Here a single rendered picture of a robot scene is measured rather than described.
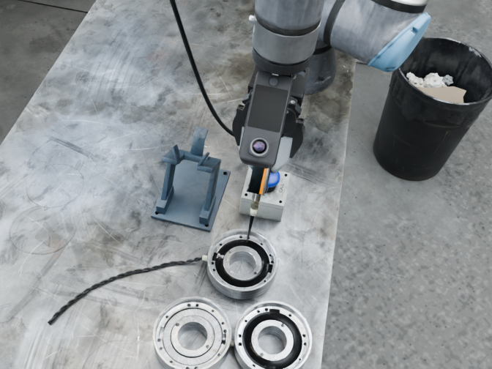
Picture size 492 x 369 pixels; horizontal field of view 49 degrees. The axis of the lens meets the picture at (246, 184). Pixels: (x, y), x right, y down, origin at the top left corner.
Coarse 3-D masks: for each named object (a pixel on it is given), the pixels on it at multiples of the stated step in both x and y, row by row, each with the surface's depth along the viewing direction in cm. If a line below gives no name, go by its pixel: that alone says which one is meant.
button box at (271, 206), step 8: (248, 168) 89; (248, 176) 88; (280, 176) 89; (288, 176) 89; (248, 184) 87; (280, 184) 88; (248, 192) 86; (272, 192) 87; (280, 192) 87; (248, 200) 86; (264, 200) 86; (272, 200) 86; (280, 200) 86; (240, 208) 88; (248, 208) 87; (264, 208) 87; (272, 208) 86; (280, 208) 86; (256, 216) 89; (264, 216) 88; (272, 216) 88; (280, 216) 87
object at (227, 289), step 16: (224, 240) 82; (256, 240) 83; (208, 256) 79; (224, 256) 81; (240, 256) 83; (256, 256) 81; (272, 256) 81; (208, 272) 79; (256, 272) 80; (272, 272) 79; (224, 288) 77; (240, 288) 76; (256, 288) 76
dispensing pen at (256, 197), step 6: (258, 168) 76; (252, 174) 77; (258, 174) 77; (252, 180) 77; (258, 180) 77; (252, 186) 77; (258, 186) 77; (252, 192) 77; (258, 192) 77; (252, 198) 80; (258, 198) 79; (252, 204) 80; (258, 204) 80; (252, 210) 80; (252, 216) 80; (252, 222) 81
